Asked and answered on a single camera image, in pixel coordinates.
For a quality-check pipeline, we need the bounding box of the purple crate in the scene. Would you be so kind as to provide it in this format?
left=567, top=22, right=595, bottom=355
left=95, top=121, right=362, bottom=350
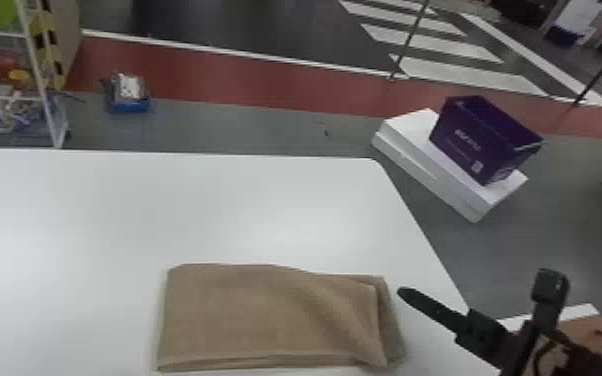
left=428, top=94, right=545, bottom=187

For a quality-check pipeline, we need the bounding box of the white wire rack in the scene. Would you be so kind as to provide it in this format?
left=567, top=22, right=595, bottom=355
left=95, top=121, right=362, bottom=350
left=0, top=0, right=70, bottom=149

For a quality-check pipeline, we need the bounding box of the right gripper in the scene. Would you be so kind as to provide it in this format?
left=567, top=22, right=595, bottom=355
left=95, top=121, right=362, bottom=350
left=396, top=286, right=524, bottom=370

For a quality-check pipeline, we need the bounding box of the white slab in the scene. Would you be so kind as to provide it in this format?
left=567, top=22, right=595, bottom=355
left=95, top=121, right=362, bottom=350
left=371, top=107, right=530, bottom=224

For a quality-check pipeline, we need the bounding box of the blue basket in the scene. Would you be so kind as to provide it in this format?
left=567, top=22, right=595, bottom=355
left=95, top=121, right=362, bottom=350
left=99, top=72, right=152, bottom=115

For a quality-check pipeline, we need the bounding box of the yellow black striped post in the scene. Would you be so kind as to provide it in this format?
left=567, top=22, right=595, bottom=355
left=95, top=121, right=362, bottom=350
left=26, top=0, right=83, bottom=92

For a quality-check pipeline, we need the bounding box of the beige towel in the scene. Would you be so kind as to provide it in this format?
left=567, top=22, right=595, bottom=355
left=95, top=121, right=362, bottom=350
left=156, top=262, right=406, bottom=373

